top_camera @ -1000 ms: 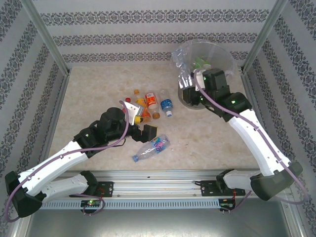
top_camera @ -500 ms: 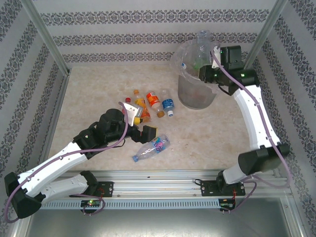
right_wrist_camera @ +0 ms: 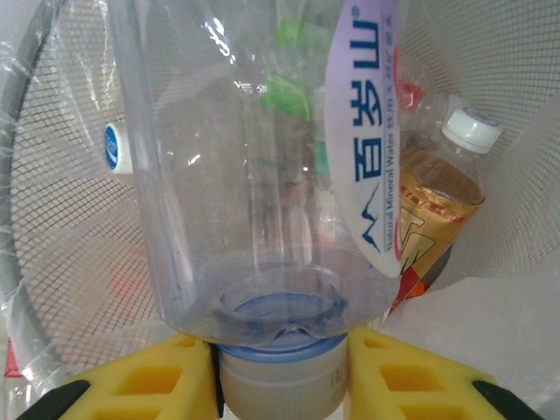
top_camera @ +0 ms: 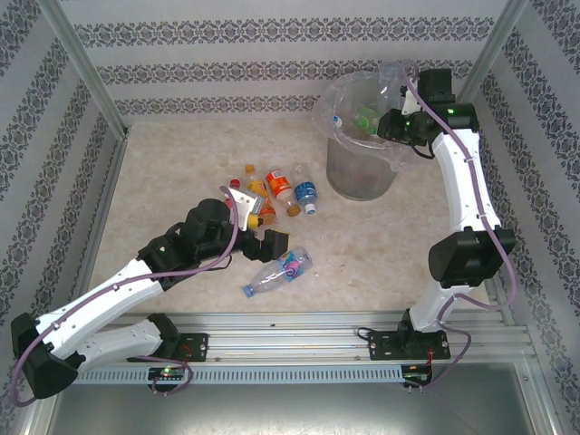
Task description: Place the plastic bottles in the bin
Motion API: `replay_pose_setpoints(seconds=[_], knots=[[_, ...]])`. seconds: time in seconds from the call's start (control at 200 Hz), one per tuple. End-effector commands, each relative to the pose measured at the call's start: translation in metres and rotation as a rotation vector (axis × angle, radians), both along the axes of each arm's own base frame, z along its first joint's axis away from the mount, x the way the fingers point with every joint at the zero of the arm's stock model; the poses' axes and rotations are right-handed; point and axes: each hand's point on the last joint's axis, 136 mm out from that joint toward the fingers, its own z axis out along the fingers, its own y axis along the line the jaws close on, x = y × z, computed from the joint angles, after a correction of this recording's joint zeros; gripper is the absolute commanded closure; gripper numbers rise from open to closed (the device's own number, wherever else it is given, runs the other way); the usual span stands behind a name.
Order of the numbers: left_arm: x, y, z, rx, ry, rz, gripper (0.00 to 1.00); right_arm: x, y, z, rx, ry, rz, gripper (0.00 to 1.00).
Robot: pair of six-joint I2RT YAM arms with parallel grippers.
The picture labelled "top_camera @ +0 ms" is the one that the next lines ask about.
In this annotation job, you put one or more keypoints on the aluminium side rail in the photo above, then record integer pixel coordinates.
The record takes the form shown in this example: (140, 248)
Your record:
(105, 190)
(500, 317)

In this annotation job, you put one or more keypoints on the orange white label bottle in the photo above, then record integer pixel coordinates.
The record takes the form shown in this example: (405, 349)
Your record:
(277, 181)

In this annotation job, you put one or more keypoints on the clear bottle blue label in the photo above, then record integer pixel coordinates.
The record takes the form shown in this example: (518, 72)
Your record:
(306, 190)

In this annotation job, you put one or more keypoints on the grey metal panel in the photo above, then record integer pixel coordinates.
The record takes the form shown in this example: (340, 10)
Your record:
(290, 412)

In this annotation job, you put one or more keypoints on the orange drink bottle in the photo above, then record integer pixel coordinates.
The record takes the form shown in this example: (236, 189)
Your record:
(267, 210)

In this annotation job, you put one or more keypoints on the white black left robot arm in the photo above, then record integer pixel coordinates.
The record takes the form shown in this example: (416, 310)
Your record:
(104, 294)

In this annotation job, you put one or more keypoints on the aluminium mounting rail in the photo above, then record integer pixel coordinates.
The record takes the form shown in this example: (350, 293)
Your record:
(290, 337)

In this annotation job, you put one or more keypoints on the clear bottle colourful label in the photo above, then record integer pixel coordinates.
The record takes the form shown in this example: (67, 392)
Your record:
(290, 267)

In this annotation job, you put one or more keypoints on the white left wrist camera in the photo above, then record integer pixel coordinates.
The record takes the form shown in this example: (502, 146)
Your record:
(242, 206)

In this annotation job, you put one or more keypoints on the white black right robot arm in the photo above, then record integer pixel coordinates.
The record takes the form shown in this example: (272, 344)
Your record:
(466, 181)

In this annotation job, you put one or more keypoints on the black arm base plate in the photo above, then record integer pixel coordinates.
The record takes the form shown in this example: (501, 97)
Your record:
(197, 346)
(378, 346)

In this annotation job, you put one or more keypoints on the clear bottle green label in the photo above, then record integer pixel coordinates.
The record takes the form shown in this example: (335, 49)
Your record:
(362, 121)

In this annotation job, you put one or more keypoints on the clear plastic bottle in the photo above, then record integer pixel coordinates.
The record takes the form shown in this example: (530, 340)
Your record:
(337, 121)

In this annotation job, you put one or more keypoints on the yellow juice bottle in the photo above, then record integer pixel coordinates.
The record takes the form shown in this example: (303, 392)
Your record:
(257, 186)

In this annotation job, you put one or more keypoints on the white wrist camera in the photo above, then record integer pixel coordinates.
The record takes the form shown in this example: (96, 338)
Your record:
(410, 102)
(242, 206)

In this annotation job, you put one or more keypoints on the small circuit board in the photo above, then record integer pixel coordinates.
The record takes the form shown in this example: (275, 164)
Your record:
(417, 375)
(167, 374)

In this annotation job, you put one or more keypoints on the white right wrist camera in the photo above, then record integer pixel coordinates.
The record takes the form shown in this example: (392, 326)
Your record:
(410, 102)

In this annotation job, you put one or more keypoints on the grey metal mesh bin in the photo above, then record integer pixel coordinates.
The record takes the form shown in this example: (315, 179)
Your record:
(358, 181)

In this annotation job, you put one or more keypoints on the aluminium frame post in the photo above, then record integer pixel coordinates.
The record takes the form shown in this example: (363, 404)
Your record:
(487, 63)
(81, 63)

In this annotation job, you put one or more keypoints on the red cap bottle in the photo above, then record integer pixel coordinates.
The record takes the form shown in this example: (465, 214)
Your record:
(234, 183)

